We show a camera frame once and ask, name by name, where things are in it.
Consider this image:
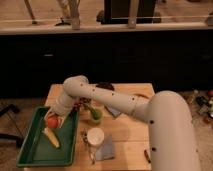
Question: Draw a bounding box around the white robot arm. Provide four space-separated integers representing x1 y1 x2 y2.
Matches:
45 75 201 171

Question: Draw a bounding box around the black cabinet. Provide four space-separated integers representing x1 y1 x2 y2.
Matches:
96 0 161 24

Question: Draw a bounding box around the green plastic tray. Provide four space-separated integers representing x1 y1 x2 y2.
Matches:
17 107 78 167

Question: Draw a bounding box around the grey cloth under arm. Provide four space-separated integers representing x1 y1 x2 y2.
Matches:
106 106 121 118

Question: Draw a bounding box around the red apple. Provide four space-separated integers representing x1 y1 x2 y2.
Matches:
46 116 59 129

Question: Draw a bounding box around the green cup with vegetable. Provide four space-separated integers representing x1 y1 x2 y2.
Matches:
85 103 102 125

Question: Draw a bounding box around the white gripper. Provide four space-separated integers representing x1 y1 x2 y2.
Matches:
44 108 67 129

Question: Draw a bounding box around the grey blue cloth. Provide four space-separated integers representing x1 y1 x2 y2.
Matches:
95 135 115 161

